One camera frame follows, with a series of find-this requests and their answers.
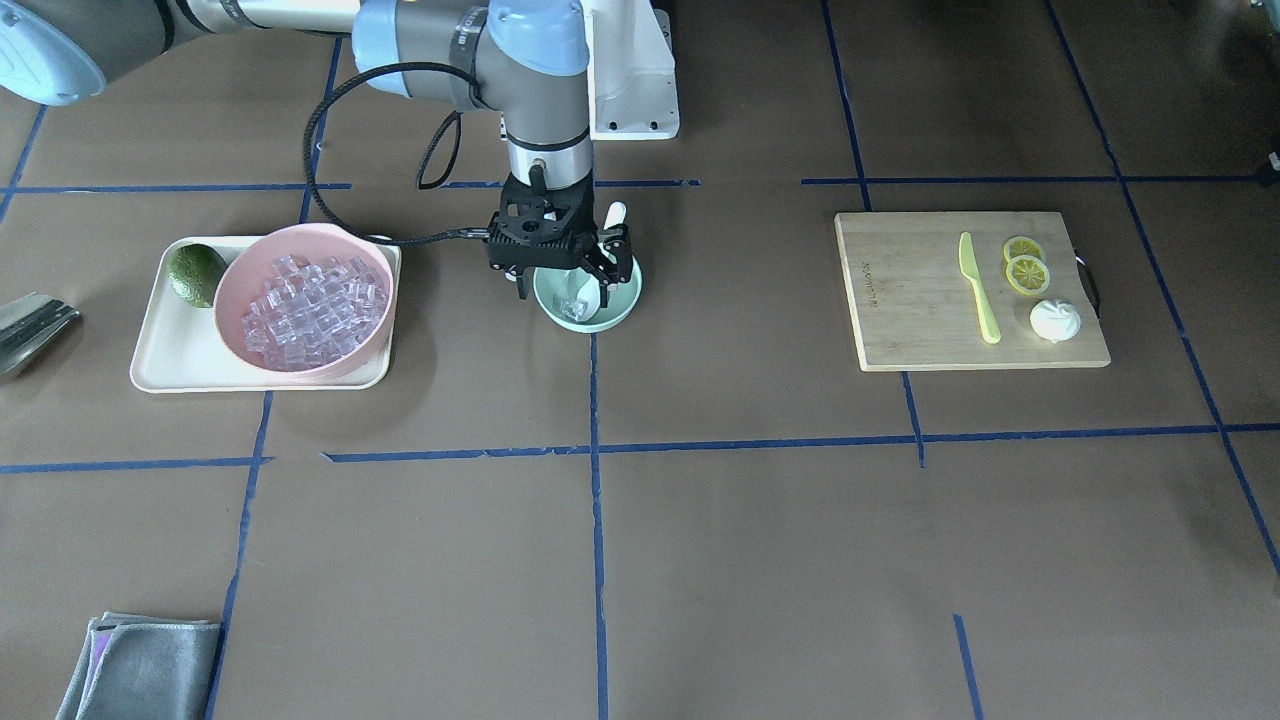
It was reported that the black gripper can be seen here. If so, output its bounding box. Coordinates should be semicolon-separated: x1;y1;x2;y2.
513;179;634;309

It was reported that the white plastic spoon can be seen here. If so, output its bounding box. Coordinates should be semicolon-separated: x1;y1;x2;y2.
558;202;627;324

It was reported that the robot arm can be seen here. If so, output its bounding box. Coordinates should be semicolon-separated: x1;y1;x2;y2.
1;1;634;304

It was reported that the green bowl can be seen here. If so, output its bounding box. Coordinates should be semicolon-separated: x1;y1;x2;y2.
532;258;643;334

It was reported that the clear ice cubes pile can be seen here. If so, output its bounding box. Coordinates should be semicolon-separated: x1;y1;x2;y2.
239;255;390;372

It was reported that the pink bowl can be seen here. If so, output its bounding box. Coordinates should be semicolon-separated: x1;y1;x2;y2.
212;223;399;386

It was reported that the steel ice scoop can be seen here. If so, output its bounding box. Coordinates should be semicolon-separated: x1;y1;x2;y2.
1;293;82;383

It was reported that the white mounting column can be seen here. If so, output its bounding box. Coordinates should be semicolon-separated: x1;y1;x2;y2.
582;1;681;141

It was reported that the green lime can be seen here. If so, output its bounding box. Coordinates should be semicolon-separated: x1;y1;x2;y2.
165;243;229;309

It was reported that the cream serving tray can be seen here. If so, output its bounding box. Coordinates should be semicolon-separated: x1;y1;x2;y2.
131;234;394;395

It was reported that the bamboo cutting board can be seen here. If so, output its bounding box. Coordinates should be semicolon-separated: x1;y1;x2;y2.
835;211;1111;372

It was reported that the yellow plastic knife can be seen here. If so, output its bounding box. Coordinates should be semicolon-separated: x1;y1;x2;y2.
957;231;1002;345

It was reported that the upper lemon slice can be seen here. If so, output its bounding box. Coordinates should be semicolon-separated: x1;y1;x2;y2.
1005;254;1052;297

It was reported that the white steamed bun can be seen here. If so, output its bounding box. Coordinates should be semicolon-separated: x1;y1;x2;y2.
1029;300;1083;345

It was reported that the gray folded cloth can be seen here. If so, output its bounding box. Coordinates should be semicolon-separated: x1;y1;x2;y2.
55;611;221;719

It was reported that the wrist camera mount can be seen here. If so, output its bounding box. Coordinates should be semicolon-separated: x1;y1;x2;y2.
485;183;564;272

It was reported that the metal cutting board handle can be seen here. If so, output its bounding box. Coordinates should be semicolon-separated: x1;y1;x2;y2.
1075;254;1102;319

